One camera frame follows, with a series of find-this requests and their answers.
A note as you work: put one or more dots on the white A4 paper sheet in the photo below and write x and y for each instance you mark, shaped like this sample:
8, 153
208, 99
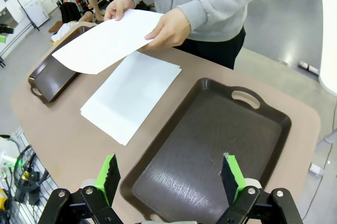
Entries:
131, 95
102, 124
105, 42
102, 128

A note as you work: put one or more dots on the person's left hand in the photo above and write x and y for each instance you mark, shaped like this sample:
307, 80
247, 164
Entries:
171, 29

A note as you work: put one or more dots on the white slotted mounting panel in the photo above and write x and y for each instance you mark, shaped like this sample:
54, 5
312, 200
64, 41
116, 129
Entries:
29, 213

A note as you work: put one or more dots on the large white table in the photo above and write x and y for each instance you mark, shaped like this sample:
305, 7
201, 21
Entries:
329, 37

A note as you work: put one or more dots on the person's left forearm grey sleeve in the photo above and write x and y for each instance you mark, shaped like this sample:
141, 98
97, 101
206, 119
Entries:
210, 13

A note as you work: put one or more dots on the person's right hand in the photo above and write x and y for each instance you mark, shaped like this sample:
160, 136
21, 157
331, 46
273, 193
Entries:
118, 7

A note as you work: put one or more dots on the white power adapter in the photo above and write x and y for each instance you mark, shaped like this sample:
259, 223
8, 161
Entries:
316, 169

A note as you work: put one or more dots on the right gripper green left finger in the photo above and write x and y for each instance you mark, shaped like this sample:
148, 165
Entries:
101, 178

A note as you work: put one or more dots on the small white cabinet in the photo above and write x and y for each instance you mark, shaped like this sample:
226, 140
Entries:
37, 12

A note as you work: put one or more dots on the yellow black device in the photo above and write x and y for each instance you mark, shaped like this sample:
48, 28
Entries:
3, 199

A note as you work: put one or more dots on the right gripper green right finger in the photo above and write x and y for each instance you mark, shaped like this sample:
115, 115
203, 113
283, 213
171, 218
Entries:
238, 179

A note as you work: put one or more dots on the person's black trousers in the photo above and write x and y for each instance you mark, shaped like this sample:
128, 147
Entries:
216, 50

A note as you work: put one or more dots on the brown plastic serving tray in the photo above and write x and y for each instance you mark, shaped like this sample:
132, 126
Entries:
210, 142
50, 76

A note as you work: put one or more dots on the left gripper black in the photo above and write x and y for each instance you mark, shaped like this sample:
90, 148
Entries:
5, 29

